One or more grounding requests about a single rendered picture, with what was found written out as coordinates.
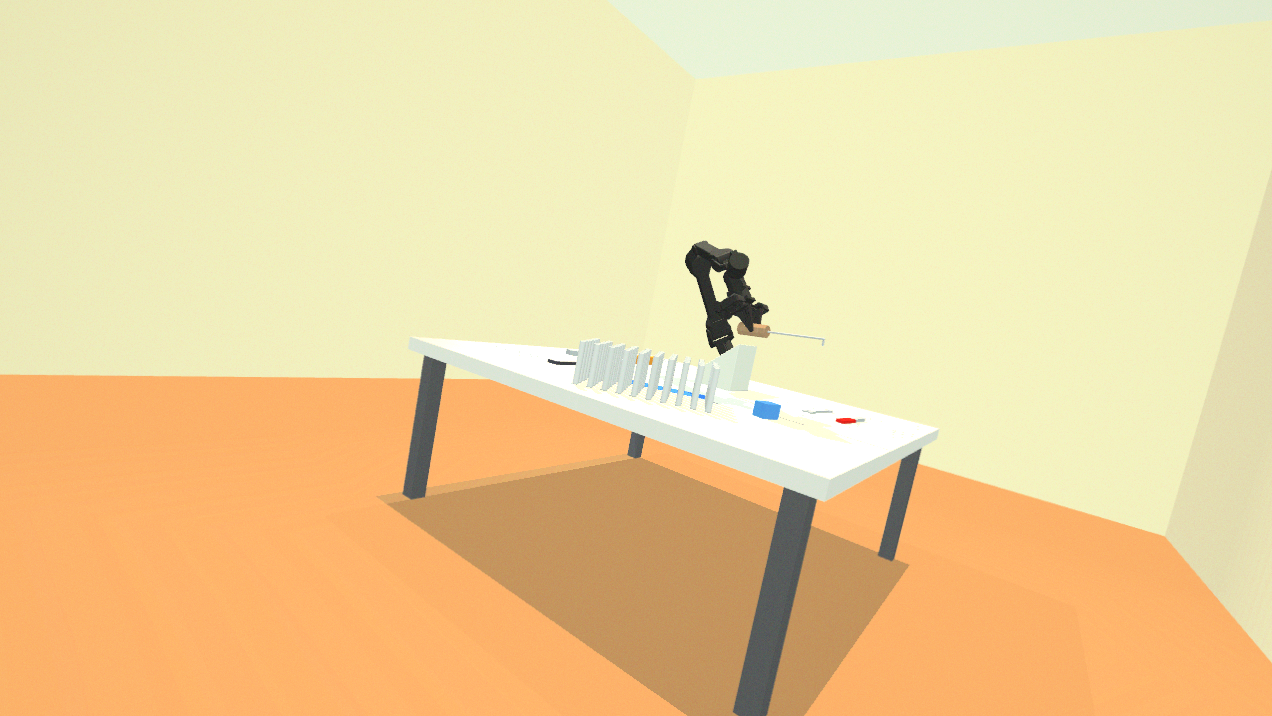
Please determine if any blue cube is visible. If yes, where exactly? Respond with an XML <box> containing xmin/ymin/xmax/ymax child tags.
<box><xmin>752</xmin><ymin>401</ymin><xmax>781</xmax><ymax>420</ymax></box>

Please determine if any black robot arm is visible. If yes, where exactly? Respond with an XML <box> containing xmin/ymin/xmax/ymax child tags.
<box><xmin>686</xmin><ymin>242</ymin><xmax>750</xmax><ymax>355</ymax></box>

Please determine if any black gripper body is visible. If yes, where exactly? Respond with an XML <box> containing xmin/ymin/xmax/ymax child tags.
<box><xmin>720</xmin><ymin>281</ymin><xmax>770</xmax><ymax>315</ymax></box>

